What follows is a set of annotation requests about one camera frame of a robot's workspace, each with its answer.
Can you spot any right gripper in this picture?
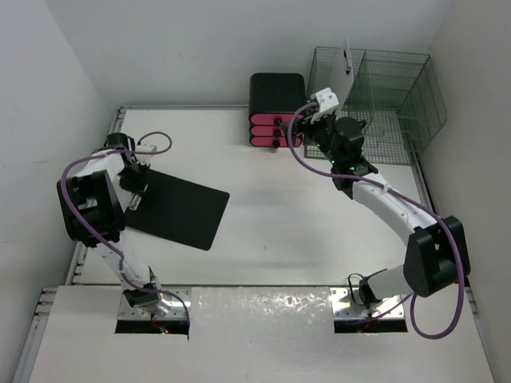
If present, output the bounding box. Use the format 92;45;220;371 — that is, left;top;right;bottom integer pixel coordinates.
281;108;340;166

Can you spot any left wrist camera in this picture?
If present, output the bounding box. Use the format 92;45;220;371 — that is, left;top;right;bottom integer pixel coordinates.
136;144;157;166

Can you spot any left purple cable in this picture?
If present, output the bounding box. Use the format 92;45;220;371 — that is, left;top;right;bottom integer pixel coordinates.
61;131;191;325

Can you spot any black drawer cabinet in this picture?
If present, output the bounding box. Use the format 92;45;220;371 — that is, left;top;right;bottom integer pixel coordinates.
248;73;306;128

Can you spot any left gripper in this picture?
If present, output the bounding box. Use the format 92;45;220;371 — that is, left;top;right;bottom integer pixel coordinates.
118;159;152;197

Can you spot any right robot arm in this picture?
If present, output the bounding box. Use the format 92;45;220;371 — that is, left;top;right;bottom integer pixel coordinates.
281;115;471;309

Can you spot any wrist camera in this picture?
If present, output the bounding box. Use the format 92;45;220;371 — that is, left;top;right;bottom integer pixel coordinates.
136;144;157;166
311;88;339;124

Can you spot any transparent clipboard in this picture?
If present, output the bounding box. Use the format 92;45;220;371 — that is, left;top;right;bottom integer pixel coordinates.
326;38;355;120

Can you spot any pink top drawer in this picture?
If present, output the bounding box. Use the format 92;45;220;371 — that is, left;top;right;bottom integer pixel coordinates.
249;113;292;126

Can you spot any purple cable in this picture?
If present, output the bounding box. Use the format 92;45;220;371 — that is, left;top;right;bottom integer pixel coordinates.
61;131;191;325
287;100;466;341

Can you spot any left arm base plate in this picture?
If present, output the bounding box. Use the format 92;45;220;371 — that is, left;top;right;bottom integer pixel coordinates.
117;290;191;320

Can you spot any green wire mesh organizer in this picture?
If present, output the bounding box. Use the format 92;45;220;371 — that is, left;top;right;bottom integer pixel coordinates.
305;46;449;165

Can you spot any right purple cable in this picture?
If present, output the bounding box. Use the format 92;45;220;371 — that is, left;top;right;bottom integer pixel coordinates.
287;100;466;341

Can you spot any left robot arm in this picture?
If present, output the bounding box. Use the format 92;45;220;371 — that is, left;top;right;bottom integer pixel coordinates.
57;133;162;311

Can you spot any black mouse pad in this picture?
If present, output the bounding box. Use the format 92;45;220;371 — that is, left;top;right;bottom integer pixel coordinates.
125;170;230;251

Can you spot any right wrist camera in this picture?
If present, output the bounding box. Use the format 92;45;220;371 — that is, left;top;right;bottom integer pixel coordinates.
311;88;339;124

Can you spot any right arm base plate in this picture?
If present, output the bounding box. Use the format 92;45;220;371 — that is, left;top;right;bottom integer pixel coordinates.
331;286;406;320

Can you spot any pink bottom drawer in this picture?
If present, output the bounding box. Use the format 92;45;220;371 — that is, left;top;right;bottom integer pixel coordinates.
249;136;288;149

